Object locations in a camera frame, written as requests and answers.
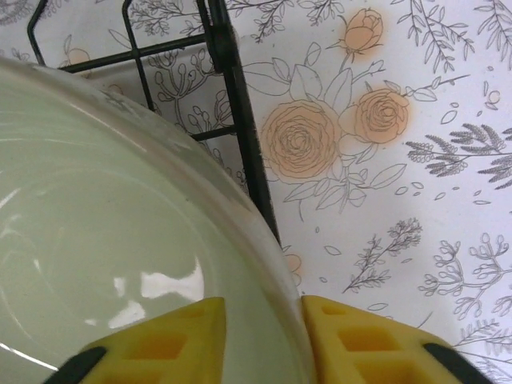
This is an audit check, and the black wire dish rack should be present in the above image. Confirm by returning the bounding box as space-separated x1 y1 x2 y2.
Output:
26 0 281 245

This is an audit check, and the pale green ceramic bowl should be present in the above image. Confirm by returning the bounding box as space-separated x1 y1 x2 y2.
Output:
0 55 317 384

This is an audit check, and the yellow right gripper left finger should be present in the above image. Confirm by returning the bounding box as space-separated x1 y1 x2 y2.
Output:
42 296 238 384

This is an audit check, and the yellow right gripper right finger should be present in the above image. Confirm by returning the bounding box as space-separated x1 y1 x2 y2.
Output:
302 294 487 384

